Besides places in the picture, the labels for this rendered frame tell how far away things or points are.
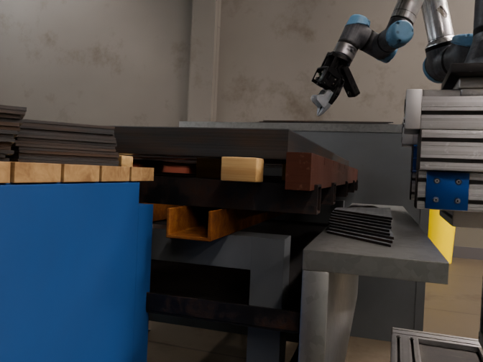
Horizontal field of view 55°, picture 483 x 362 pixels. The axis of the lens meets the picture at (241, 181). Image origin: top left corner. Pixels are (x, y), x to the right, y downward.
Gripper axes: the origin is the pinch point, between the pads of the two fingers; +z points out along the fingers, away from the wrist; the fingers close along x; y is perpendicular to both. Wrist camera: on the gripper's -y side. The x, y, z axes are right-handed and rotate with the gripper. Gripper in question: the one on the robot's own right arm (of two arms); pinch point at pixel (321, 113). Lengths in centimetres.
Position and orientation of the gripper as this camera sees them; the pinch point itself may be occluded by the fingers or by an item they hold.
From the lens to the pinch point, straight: 163.7
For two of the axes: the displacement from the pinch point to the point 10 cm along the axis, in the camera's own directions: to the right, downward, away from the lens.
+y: -8.1, -4.1, -4.1
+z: -4.3, 9.0, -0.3
